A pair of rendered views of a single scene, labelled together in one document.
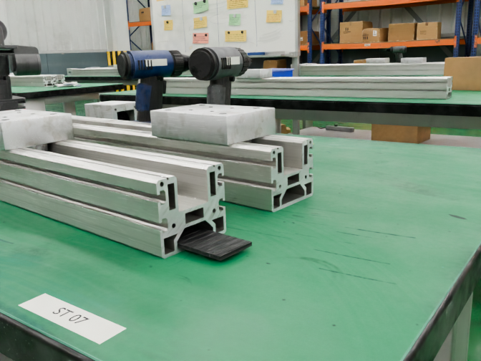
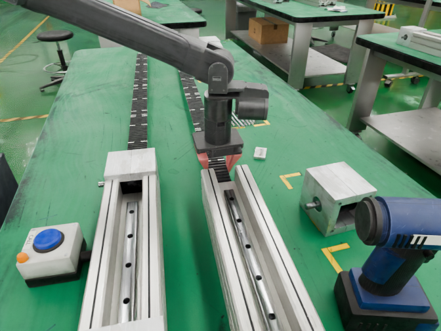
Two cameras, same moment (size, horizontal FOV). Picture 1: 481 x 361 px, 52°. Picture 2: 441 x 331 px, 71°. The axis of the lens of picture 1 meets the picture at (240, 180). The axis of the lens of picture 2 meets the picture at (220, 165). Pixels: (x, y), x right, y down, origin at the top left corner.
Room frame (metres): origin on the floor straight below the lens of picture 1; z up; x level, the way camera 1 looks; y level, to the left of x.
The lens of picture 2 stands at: (0.77, 0.22, 1.23)
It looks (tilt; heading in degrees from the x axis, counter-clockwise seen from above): 35 degrees down; 38
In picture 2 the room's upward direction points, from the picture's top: straight up
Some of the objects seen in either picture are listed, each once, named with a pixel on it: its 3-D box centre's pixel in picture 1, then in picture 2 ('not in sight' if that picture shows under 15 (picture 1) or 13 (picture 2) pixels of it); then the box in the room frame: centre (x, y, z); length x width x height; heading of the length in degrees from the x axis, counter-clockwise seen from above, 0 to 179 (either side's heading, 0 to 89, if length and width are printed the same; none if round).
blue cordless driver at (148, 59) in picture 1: (165, 99); (422, 267); (1.14, 0.16, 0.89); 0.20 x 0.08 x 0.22; 124
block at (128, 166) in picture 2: not in sight; (128, 179); (1.07, 0.70, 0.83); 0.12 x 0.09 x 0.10; 139
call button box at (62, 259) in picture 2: not in sight; (60, 252); (0.88, 0.64, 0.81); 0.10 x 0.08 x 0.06; 139
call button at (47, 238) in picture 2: not in sight; (48, 240); (0.87, 0.65, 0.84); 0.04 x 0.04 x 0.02
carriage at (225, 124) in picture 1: (212, 130); not in sight; (0.76, 0.04, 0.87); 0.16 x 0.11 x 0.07; 49
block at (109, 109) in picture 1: (109, 122); (329, 199); (1.27, 0.33, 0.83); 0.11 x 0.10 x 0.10; 145
